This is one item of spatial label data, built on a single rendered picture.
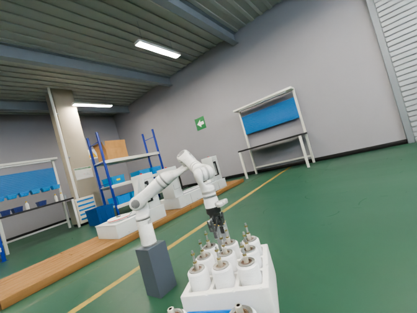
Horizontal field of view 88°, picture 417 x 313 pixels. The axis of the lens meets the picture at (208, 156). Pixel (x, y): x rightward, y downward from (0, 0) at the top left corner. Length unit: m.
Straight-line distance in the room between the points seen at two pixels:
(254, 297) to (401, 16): 5.57
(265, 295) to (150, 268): 0.75
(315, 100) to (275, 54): 1.55
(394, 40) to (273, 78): 2.38
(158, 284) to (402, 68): 5.42
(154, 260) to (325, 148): 4.98
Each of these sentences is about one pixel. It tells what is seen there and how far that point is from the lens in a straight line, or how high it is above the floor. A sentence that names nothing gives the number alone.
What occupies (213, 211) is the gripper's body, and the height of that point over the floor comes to 0.48.
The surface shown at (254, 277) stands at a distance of 1.04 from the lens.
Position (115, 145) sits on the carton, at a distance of 6.39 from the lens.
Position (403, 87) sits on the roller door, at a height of 1.08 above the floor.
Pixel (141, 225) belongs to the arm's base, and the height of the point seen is 0.44.
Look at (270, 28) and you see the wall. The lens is 6.52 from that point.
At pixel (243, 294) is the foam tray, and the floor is 0.16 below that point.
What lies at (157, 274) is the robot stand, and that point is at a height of 0.14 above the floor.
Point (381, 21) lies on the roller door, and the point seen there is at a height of 2.41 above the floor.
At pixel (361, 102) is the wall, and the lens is 5.74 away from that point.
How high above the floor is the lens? 0.72
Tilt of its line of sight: 1 degrees up
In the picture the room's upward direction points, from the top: 16 degrees counter-clockwise
